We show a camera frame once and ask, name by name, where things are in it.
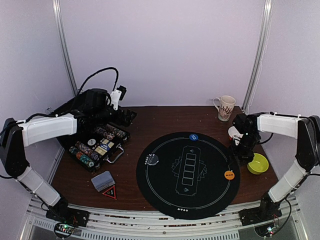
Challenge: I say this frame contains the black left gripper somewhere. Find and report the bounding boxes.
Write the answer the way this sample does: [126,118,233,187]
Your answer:
[93,106,136,127]

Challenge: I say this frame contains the orange big blind button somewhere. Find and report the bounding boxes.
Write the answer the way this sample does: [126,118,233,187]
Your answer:
[224,170,235,181]

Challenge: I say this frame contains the clear acrylic dealer button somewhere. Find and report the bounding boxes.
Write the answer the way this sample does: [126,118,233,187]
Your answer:
[146,154,159,166]

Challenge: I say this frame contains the blue small blind button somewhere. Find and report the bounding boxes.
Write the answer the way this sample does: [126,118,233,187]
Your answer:
[189,133,199,141]

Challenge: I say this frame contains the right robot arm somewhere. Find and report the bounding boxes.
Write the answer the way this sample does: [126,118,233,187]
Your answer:
[230,112,320,221]

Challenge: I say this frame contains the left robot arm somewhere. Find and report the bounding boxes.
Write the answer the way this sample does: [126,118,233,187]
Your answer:
[0,85,137,222]

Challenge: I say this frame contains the yellow green bowl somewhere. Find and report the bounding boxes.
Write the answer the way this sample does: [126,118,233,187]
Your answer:
[247,153,269,175]

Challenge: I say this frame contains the orange white bowl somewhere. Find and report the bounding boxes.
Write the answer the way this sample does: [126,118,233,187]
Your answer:
[227,126,243,140]

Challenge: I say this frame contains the white dealer button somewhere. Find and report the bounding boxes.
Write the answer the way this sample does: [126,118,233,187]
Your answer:
[87,138,96,146]

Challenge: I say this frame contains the black poker chip case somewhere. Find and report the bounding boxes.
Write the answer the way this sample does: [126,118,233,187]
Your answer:
[46,94,132,174]

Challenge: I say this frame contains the round black poker mat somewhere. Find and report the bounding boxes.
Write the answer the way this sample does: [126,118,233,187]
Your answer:
[136,132,241,220]

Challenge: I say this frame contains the patterned ceramic mug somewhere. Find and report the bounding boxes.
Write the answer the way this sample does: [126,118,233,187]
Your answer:
[212,95,236,122]

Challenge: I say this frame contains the poker chip rows in case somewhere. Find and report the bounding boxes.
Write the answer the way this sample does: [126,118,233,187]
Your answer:
[67,124,130,171]

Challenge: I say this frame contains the deck of blue cards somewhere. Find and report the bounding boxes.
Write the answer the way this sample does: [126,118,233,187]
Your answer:
[91,171,116,192]

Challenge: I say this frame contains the red black triangular token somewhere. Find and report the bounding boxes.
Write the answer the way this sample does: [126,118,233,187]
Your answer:
[102,185,117,200]

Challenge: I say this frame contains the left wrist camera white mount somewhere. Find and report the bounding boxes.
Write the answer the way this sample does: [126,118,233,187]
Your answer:
[110,85,127,111]

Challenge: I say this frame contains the aluminium front rail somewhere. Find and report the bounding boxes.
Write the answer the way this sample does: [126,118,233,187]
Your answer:
[21,196,301,240]

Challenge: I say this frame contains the left aluminium post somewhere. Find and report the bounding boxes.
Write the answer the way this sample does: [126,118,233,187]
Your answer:
[52,0,78,96]

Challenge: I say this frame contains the aluminium post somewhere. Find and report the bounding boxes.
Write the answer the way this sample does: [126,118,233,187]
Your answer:
[242,0,274,114]
[52,0,78,96]

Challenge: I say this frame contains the right aluminium post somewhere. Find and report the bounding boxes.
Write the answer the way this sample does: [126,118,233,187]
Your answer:
[242,0,274,114]

